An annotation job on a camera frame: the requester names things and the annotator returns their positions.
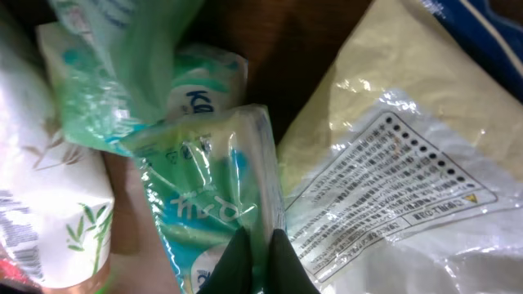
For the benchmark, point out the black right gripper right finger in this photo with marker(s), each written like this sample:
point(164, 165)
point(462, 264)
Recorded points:
point(285, 272)

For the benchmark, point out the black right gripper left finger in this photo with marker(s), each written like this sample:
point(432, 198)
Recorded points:
point(233, 272)

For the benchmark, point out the teal tissue pack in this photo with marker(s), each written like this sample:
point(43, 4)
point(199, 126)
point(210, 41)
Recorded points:
point(209, 168)

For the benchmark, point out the white shampoo tube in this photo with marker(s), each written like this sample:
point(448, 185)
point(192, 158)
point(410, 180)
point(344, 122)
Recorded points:
point(56, 199)

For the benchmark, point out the mint green foil pouch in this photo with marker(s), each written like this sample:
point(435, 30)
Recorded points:
point(111, 65)

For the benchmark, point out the orange spaghetti packet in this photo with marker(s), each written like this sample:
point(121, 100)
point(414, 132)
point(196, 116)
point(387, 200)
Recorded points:
point(14, 279)

